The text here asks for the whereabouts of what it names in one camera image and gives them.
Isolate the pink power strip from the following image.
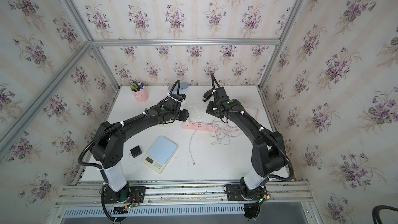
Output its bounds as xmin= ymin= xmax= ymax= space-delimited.
xmin=181 ymin=121 xmax=219 ymax=133

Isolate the white usb charging cable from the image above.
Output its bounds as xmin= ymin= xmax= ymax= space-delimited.
xmin=186 ymin=105 xmax=243 ymax=166

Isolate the blue cream kitchen scale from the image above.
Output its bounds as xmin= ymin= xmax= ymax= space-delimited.
xmin=142 ymin=136 xmax=178 ymax=174

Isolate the black power adapter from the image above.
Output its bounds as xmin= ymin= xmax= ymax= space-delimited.
xmin=130 ymin=145 xmax=143 ymax=158

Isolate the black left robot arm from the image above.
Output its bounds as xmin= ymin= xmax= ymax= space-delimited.
xmin=78 ymin=80 xmax=189 ymax=193

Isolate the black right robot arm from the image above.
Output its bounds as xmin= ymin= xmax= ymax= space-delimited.
xmin=203 ymin=75 xmax=294 ymax=197

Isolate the black stapler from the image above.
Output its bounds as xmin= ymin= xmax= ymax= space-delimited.
xmin=202 ymin=89 xmax=217 ymax=102

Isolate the blue fabric glasses case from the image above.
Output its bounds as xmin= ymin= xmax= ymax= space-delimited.
xmin=173 ymin=83 xmax=189 ymax=92

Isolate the pink metal pen bucket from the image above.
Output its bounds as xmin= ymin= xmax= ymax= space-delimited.
xmin=133 ymin=87 xmax=149 ymax=103

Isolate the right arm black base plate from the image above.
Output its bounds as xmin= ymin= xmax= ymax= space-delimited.
xmin=223 ymin=184 xmax=270 ymax=202

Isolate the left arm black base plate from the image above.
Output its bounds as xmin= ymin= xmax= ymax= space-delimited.
xmin=102 ymin=186 xmax=147 ymax=204

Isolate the aluminium mounting rail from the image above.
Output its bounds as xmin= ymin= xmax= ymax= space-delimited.
xmin=55 ymin=180 xmax=315 ymax=207

